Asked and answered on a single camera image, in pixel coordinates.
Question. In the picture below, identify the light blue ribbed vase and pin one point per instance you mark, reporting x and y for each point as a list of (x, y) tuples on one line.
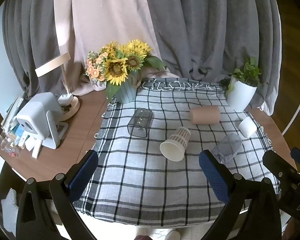
[(126, 92)]

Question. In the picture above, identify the checked grey white cloth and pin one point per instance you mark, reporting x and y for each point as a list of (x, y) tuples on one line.
[(150, 185)]

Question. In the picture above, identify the grey curtain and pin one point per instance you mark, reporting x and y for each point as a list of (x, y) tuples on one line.
[(32, 42), (210, 27)]

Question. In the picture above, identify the striped cushion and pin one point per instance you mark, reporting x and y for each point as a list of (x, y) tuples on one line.
[(10, 210)]

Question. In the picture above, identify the sunflower bouquet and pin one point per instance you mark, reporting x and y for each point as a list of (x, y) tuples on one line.
[(117, 67)]

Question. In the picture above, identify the green potted plant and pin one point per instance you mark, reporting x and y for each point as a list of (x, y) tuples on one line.
[(248, 73)]

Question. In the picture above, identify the white hoop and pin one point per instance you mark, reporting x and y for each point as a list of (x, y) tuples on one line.
[(298, 107)]

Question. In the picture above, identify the white plant pot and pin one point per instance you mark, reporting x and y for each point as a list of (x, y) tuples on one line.
[(241, 96)]

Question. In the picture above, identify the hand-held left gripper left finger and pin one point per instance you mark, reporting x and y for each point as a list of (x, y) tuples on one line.
[(82, 176)]

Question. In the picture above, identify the clear plastic cup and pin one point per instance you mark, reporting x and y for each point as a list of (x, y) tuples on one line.
[(228, 146)]

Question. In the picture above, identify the white power adapter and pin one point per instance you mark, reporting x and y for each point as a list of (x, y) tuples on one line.
[(65, 98)]

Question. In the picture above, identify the row of books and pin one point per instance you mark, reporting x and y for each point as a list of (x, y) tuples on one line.
[(12, 115)]

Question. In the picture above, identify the white desk lamp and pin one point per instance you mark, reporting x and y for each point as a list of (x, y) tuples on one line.
[(52, 63)]

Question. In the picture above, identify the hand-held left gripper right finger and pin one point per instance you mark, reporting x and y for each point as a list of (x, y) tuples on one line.
[(213, 176)]

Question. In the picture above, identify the pink curtain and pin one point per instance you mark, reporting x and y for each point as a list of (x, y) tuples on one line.
[(107, 15)]

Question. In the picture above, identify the white projector on stand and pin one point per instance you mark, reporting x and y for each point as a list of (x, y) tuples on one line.
[(37, 116)]

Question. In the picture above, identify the dark transparent square cup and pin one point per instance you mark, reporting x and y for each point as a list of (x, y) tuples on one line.
[(140, 122)]

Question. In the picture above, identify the beige cup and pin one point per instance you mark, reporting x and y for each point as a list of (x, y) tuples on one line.
[(205, 115)]

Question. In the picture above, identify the small white cup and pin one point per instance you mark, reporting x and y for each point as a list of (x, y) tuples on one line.
[(247, 127)]

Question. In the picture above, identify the plaid paper cup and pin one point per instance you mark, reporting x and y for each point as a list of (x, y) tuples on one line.
[(176, 142)]

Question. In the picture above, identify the small white boxes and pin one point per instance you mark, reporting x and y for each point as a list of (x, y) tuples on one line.
[(31, 145)]

